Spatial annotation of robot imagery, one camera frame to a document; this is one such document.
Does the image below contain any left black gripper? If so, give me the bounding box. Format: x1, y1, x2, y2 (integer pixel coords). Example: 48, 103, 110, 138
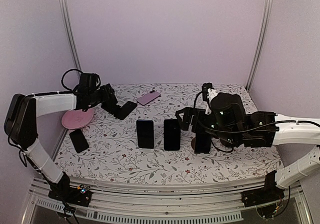
89, 83, 115, 107

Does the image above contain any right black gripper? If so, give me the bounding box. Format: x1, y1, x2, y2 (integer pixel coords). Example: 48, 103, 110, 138
176, 106, 239, 144

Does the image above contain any blue phone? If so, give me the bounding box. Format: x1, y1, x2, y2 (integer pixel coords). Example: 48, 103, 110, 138
136, 120, 155, 149
163, 119, 181, 151

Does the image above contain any dark round base stand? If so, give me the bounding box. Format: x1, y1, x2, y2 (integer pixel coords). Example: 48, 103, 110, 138
191, 138, 196, 150

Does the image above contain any teal phone dark screen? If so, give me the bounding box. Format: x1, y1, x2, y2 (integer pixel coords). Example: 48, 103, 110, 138
194, 133, 212, 154

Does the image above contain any pink phone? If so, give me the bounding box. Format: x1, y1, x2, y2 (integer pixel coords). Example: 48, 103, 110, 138
137, 90, 161, 106

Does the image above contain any black folding phone stand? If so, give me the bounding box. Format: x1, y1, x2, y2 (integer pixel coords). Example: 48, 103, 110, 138
101, 98, 121, 115

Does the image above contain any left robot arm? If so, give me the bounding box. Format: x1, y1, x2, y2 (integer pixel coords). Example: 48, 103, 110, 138
4, 73, 117, 201

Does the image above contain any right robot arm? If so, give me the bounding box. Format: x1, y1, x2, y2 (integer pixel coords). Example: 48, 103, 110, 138
175, 89, 320, 202

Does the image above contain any black phone face down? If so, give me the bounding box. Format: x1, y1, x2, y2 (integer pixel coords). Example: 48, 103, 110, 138
114, 101, 137, 120

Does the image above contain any black phone on left stand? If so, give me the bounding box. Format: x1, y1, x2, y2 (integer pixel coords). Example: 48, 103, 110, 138
69, 129, 89, 153

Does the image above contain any pink round dish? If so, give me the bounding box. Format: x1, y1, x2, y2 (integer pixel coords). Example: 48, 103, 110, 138
61, 109, 94, 130

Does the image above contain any floral table mat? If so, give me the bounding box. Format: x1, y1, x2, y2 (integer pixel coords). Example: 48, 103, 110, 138
55, 84, 283, 185

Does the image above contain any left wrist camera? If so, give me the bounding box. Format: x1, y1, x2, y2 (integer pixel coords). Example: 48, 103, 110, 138
79, 73, 101, 90

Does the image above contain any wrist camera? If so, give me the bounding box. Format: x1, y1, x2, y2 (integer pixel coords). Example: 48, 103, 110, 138
79, 73, 101, 90
201, 83, 218, 115

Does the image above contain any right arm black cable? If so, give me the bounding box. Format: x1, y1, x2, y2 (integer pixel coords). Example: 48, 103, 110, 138
193, 91, 320, 153

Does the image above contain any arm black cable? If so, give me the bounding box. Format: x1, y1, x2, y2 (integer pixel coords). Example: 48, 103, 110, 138
193, 91, 320, 153
61, 68, 85, 91

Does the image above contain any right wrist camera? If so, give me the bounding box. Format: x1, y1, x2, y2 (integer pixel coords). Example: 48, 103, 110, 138
201, 83, 218, 115

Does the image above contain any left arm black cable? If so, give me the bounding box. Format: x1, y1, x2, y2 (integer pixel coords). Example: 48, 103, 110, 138
61, 68, 85, 91

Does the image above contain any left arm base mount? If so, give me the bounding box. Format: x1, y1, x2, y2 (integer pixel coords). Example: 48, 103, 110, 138
46, 172, 93, 207

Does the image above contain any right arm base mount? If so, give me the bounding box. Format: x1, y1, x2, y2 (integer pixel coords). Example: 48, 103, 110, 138
241, 171, 291, 220

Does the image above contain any left aluminium frame post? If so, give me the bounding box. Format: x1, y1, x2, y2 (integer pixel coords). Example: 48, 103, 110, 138
59, 0, 82, 71

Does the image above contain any aluminium frame post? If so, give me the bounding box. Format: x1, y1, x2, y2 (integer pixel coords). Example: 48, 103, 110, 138
59, 0, 82, 71
245, 0, 273, 92

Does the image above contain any right aluminium frame post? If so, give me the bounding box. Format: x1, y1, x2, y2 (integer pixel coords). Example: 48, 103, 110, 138
245, 0, 273, 92

